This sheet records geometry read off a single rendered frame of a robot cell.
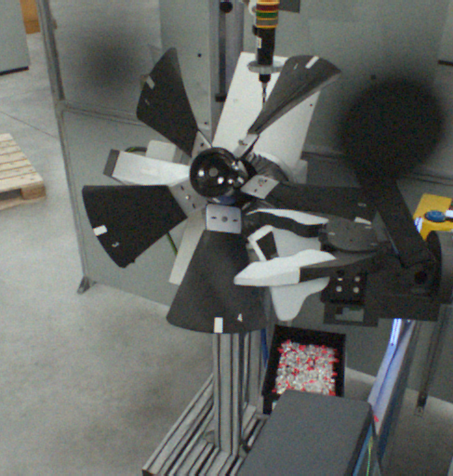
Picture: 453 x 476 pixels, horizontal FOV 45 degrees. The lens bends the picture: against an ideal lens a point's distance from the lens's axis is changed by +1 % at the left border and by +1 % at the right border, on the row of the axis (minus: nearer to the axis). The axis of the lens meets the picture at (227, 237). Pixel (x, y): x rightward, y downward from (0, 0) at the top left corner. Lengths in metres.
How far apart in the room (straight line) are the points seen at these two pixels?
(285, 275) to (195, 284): 0.75
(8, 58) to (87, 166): 4.56
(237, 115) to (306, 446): 1.12
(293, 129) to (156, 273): 1.32
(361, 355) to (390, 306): 1.82
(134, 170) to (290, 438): 1.03
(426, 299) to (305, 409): 0.20
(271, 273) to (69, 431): 1.90
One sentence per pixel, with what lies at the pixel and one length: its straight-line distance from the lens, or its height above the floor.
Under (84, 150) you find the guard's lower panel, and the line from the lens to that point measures 2.55.
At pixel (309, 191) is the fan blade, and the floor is 1.18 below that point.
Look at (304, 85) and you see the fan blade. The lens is 1.28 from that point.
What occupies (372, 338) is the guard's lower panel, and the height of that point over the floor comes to 0.25.
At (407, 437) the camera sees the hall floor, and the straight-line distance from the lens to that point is 2.33.
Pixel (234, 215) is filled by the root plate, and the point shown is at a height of 1.11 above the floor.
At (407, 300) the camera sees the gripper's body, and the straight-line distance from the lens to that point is 0.56.
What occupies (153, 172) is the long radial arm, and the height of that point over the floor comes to 1.12.
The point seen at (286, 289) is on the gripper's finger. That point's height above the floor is 1.45.
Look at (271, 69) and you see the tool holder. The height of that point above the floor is 1.46.
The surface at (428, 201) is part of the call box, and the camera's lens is 1.52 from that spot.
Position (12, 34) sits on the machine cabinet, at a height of 0.42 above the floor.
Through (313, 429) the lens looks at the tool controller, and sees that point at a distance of 0.65.
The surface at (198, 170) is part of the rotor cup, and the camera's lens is 1.26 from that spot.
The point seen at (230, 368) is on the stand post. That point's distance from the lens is 1.77.
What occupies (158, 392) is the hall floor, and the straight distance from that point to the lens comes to 2.38.
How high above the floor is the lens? 1.74
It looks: 32 degrees down
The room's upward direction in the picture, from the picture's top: straight up
